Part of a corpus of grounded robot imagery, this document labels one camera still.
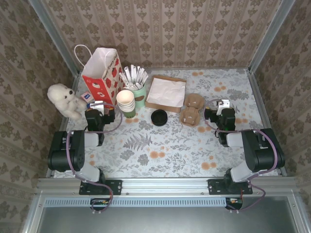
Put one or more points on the stack of paper cups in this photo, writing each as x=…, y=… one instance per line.
x=125, y=99

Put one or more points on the brown pulp cup carrier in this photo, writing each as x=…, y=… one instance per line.
x=192, y=114

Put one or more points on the red white paper gift bag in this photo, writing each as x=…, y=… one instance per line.
x=97, y=65

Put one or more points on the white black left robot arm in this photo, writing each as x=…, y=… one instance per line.
x=73, y=150

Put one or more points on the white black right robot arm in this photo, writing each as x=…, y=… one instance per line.
x=257, y=150

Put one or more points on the blue tissue packet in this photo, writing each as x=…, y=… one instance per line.
x=89, y=106

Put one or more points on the pink tissue packet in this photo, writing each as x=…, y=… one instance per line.
x=87, y=96

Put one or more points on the white plush dog toy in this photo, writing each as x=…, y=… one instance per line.
x=60, y=97

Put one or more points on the light green mug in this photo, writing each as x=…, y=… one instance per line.
x=141, y=99

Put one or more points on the brown cardboard tray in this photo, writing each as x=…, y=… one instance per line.
x=165, y=108

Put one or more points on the stack of black cup lids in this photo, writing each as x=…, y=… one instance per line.
x=159, y=117

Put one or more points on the white napkin stack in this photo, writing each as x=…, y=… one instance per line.
x=165, y=91

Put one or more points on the grey metal panel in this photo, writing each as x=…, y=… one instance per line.
x=170, y=221

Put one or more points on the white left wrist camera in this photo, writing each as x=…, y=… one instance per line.
x=98, y=104

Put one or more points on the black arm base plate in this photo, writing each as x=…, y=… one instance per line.
x=114, y=187
x=215, y=187

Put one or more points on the aluminium frame post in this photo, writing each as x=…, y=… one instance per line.
x=56, y=41
x=269, y=36

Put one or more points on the aluminium front rail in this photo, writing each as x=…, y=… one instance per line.
x=165, y=185

